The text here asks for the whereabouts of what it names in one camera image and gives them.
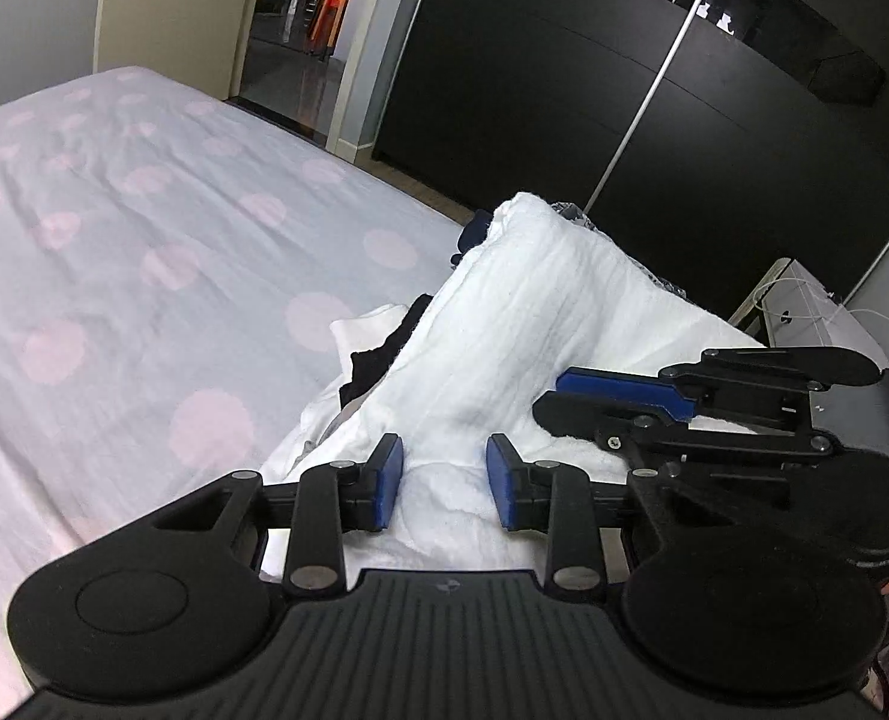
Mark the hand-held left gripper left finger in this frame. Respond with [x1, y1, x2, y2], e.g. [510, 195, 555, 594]
[150, 433, 405, 596]

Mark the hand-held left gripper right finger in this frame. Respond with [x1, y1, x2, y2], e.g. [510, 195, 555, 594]
[485, 433, 741, 596]

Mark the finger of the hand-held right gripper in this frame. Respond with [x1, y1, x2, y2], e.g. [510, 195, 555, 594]
[555, 349, 885, 430]
[532, 394, 839, 511]

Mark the white muslin garment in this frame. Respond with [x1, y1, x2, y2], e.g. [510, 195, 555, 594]
[260, 191, 771, 575]

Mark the black folded garment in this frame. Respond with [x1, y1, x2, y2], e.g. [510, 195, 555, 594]
[337, 294, 436, 413]

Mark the white folded cloth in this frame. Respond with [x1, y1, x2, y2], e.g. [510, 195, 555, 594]
[330, 304, 415, 361]

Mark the white side cabinet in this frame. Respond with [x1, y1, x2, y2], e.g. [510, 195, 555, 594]
[729, 259, 889, 373]

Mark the dark blue garment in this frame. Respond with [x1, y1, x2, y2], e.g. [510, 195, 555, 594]
[451, 208, 499, 268]

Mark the black wardrobe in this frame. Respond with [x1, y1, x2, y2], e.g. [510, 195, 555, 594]
[373, 0, 889, 323]

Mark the bed with pink dotted sheet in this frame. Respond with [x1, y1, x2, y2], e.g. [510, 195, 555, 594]
[0, 66, 468, 720]

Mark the orange object in hallway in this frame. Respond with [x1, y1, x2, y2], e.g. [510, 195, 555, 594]
[309, 0, 353, 46]

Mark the cream door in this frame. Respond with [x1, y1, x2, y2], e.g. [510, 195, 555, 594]
[95, 0, 273, 100]

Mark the white cable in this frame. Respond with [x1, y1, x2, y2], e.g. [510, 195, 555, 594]
[752, 280, 889, 332]

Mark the cream door frame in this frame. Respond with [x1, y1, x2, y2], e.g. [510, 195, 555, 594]
[328, 0, 445, 163]

